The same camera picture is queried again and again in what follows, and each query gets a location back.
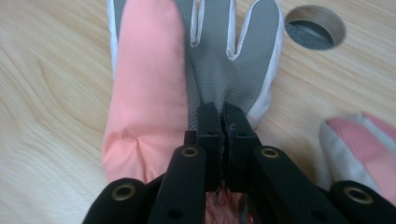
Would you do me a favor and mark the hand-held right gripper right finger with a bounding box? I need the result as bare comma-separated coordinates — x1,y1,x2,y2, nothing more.
223,103,262,192

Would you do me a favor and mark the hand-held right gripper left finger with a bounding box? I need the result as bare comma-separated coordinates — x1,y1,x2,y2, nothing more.
184,102,224,192

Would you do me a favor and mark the pink glove with grey palm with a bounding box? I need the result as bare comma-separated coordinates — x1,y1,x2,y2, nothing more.
102,0,285,224

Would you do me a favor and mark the pink quilted winter glove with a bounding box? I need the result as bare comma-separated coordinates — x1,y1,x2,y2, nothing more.
318,112,396,207

